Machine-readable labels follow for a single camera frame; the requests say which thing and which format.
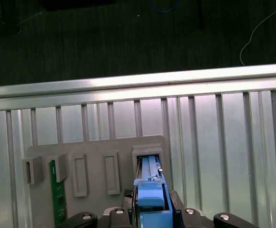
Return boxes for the green RAM stick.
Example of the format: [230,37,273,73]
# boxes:
[49,160,69,227]

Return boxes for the white floor cable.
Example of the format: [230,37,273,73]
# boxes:
[239,1,276,67]

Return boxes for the hard disk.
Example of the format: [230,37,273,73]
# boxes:
[133,154,177,228]

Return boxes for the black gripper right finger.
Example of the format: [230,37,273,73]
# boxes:
[172,189,259,228]

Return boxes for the blue floor cable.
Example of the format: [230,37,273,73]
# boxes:
[148,0,182,14]

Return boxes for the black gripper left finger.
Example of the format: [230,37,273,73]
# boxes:
[57,188,137,228]

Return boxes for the grey parts rack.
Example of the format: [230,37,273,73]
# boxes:
[21,134,169,228]

